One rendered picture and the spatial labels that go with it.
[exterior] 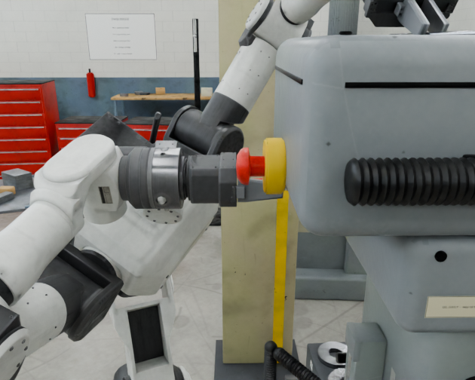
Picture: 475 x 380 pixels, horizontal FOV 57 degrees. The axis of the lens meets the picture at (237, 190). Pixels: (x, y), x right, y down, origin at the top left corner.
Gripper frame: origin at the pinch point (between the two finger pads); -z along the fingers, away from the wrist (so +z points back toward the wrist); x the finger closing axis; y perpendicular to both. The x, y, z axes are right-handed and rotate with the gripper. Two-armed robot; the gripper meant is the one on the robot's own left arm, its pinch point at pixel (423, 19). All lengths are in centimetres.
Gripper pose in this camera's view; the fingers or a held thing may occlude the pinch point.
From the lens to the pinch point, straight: 65.0
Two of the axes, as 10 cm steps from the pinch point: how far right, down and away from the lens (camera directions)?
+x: -9.8, 0.6, -1.7
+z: -1.5, -7.5, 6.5
